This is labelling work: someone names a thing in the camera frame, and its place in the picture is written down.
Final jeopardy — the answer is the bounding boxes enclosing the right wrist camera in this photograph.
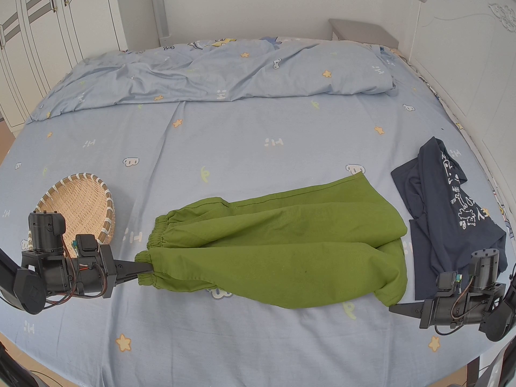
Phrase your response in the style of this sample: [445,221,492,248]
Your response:
[437,272,462,297]

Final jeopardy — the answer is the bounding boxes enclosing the pale blue quilt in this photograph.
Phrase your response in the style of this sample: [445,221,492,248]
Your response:
[27,36,400,125]

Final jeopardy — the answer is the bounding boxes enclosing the white wardrobe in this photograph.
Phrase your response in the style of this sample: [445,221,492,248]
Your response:
[0,0,129,129]

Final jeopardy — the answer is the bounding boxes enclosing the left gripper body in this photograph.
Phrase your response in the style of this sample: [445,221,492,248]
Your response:
[44,244,118,299]

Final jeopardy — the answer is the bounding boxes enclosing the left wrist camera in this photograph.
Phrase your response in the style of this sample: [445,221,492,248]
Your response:
[74,235,101,259]

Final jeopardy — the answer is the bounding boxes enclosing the round woven basket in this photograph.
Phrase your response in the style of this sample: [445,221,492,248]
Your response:
[34,173,117,261]

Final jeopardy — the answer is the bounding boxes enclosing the grey bedside table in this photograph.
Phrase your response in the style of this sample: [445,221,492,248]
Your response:
[328,19,397,49]

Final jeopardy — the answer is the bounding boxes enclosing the green shorts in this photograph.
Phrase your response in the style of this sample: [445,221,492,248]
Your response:
[135,174,409,309]

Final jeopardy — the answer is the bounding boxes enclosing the bed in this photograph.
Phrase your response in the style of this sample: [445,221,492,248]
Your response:
[0,0,516,387]

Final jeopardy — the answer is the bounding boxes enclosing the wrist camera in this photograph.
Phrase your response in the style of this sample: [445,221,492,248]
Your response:
[437,272,462,297]
[74,235,101,259]

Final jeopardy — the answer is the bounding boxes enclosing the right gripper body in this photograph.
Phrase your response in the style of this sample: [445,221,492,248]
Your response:
[419,292,484,329]

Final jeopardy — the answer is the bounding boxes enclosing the dark blue printed T-shirt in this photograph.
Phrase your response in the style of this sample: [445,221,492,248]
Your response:
[390,137,508,300]

